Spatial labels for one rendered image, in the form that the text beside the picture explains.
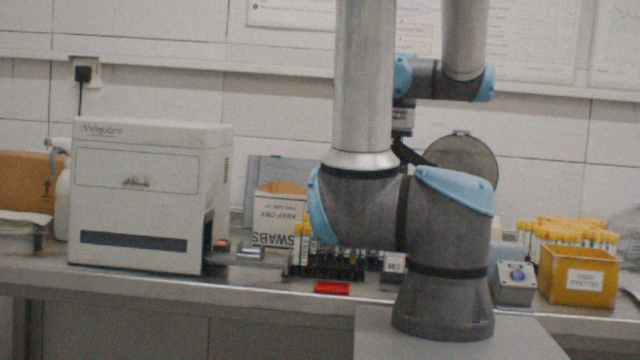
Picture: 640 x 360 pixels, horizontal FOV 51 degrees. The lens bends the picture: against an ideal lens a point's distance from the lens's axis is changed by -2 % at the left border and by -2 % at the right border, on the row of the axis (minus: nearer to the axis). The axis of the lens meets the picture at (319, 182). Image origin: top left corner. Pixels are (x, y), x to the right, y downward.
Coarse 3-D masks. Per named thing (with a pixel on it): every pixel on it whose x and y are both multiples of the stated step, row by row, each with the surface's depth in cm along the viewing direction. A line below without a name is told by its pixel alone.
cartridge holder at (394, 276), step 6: (384, 276) 136; (390, 276) 136; (396, 276) 136; (402, 276) 136; (384, 282) 136; (390, 282) 136; (396, 282) 136; (402, 282) 136; (384, 288) 135; (390, 288) 134; (396, 288) 134
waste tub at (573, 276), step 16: (544, 256) 140; (560, 256) 132; (576, 256) 144; (592, 256) 144; (608, 256) 138; (544, 272) 139; (560, 272) 132; (576, 272) 132; (592, 272) 131; (608, 272) 131; (544, 288) 138; (560, 288) 132; (576, 288) 132; (592, 288) 132; (608, 288) 131; (560, 304) 133; (576, 304) 132; (592, 304) 132; (608, 304) 132
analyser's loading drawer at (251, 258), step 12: (204, 252) 139; (216, 252) 140; (240, 252) 137; (252, 252) 139; (264, 252) 139; (288, 252) 136; (228, 264) 135; (240, 264) 134; (252, 264) 134; (264, 264) 134; (276, 264) 134; (288, 264) 135
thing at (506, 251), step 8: (496, 248) 140; (504, 248) 140; (512, 248) 140; (520, 248) 140; (488, 256) 140; (496, 256) 140; (504, 256) 140; (512, 256) 140; (520, 256) 140; (488, 264) 140; (488, 272) 140; (488, 280) 141; (488, 288) 139
